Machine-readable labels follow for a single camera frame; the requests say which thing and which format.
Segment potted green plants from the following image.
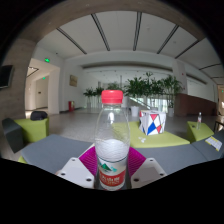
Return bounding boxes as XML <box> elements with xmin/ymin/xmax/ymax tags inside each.
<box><xmin>83</xmin><ymin>71</ymin><xmax>184</xmax><ymax>118</ymax></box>

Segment white yellow pamphlet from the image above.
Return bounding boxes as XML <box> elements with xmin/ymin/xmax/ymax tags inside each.
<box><xmin>204</xmin><ymin>135</ymin><xmax>223</xmax><ymax>152</ymax></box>

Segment framed wall picture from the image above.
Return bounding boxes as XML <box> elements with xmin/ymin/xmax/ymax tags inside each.
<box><xmin>69</xmin><ymin>74</ymin><xmax>78</xmax><ymax>88</ymax></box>

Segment grey upholstered bench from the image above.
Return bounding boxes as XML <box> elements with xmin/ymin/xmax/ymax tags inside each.
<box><xmin>20</xmin><ymin>129</ymin><xmax>224</xmax><ymax>176</ymax></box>

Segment lime green cube seat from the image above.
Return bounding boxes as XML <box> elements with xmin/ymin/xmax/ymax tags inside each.
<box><xmin>13</xmin><ymin>117</ymin><xmax>50</xmax><ymax>144</ymax></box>

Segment white red blue polyhedron box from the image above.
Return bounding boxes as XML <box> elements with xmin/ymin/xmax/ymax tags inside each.
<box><xmin>138</xmin><ymin>109</ymin><xmax>167</xmax><ymax>136</ymax></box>

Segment black bag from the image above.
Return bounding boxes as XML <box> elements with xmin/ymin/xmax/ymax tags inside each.
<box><xmin>30</xmin><ymin>110</ymin><xmax>48</xmax><ymax>121</ymax></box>

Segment wide lime green ottoman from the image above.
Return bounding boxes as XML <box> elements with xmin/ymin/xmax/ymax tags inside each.
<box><xmin>111</xmin><ymin>120</ymin><xmax>191</xmax><ymax>149</ymax></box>

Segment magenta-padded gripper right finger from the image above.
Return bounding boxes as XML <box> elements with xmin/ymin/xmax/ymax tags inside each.
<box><xmin>127</xmin><ymin>146</ymin><xmax>168</xmax><ymax>190</ymax></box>

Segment small lime green ottoman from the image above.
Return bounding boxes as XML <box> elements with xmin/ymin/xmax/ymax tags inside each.
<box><xmin>185</xmin><ymin>120</ymin><xmax>215</xmax><ymax>144</ymax></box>

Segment small clear plastic bottle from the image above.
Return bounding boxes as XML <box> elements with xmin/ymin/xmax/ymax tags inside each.
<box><xmin>196</xmin><ymin>111</ymin><xmax>203</xmax><ymax>130</ymax></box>

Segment lime green seat cushion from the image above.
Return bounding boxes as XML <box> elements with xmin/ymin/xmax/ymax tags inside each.
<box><xmin>17</xmin><ymin>155</ymin><xmax>28</xmax><ymax>165</ymax></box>

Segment clear red-capped water bottle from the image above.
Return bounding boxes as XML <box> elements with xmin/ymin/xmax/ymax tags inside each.
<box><xmin>94</xmin><ymin>89</ymin><xmax>132</xmax><ymax>192</ymax></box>

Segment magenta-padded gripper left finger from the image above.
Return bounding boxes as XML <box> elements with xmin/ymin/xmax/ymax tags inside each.
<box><xmin>54</xmin><ymin>146</ymin><xmax>100</xmax><ymax>190</ymax></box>

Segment black wall screen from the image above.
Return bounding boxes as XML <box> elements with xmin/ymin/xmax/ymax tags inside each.
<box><xmin>0</xmin><ymin>64</ymin><xmax>15</xmax><ymax>89</ymax></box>

